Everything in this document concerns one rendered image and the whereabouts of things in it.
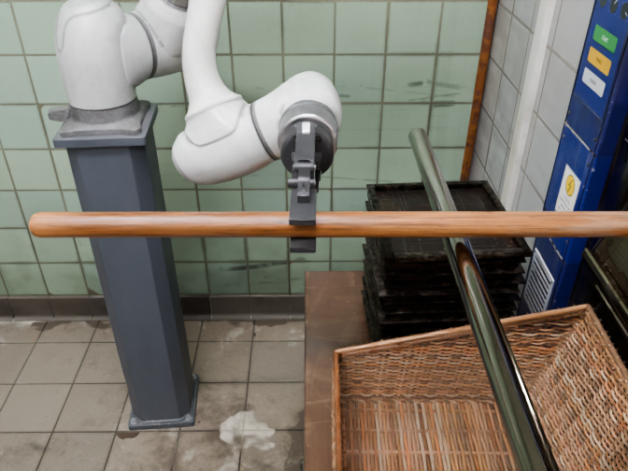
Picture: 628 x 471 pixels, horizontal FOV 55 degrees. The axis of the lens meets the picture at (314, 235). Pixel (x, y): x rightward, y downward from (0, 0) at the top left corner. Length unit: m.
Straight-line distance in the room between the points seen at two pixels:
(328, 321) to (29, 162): 1.19
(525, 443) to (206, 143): 0.66
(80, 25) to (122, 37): 0.09
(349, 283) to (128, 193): 0.60
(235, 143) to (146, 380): 1.10
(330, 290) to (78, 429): 0.98
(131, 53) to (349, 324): 0.80
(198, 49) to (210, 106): 0.09
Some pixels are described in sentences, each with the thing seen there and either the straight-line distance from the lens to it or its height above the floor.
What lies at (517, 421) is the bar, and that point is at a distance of 0.54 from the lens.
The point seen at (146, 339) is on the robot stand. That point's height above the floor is 0.37.
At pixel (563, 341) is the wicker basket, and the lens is 1.26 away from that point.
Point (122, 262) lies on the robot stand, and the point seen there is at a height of 0.65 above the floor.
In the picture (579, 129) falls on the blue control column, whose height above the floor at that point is 1.11.
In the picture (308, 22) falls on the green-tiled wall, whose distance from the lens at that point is 1.85.
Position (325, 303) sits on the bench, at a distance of 1.54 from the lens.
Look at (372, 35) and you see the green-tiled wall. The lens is 1.86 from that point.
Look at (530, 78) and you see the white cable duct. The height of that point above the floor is 1.09.
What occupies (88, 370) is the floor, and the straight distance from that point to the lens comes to 2.31.
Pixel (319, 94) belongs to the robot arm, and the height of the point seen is 1.24.
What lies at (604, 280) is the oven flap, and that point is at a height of 0.95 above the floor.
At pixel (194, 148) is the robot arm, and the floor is 1.15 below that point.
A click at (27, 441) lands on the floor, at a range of 2.17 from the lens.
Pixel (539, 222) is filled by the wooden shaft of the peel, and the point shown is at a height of 1.21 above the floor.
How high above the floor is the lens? 1.58
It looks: 34 degrees down
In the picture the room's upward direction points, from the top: straight up
